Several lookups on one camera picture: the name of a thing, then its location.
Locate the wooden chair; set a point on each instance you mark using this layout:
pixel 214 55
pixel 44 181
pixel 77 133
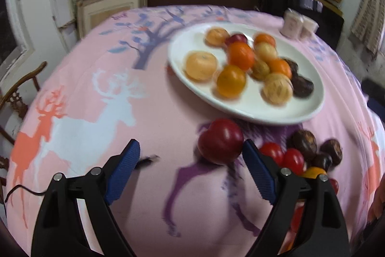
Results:
pixel 15 100

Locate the dark purple passion fruit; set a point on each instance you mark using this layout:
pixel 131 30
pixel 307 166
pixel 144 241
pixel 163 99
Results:
pixel 304 141

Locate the white oval plate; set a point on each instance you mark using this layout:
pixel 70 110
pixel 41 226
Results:
pixel 246 73

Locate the tan yellow fruit on plate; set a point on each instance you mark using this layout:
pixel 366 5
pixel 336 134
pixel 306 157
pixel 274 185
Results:
pixel 216 36

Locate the small orange fruit in pile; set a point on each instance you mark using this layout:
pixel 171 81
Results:
pixel 280 66

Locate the yellow-orange fruit on plate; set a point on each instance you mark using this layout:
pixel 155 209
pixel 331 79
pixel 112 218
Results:
pixel 231 82

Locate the white paper cup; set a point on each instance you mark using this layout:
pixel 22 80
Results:
pixel 309 28

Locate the large orange mandarin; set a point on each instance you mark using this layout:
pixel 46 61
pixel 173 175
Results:
pixel 241 55

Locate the yellow-orange fruit in pile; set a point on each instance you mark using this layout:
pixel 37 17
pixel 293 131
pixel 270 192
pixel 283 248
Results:
pixel 313 172

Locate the dark purple fruit on plate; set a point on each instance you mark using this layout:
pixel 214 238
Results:
pixel 302 87

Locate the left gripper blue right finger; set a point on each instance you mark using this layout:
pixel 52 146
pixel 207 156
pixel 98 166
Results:
pixel 259 171

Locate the large yellow round fruit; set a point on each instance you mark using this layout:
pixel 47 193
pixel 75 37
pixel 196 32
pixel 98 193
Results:
pixel 200 65

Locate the cardboard framed panel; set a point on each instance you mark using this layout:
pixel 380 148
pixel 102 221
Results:
pixel 91 13

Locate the pink drink can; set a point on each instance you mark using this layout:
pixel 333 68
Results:
pixel 293 23

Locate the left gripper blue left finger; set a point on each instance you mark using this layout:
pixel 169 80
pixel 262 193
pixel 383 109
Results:
pixel 118 170

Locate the small orange on plate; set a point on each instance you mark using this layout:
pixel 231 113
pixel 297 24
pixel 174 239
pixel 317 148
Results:
pixel 264 38

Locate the small red plum on plate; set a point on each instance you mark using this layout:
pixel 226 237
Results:
pixel 237 37

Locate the pale yellow fruit on plate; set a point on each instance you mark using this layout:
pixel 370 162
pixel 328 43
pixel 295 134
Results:
pixel 265 52

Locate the red cherry tomato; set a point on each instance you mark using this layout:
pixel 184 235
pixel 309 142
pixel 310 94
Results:
pixel 294 161
pixel 274 151

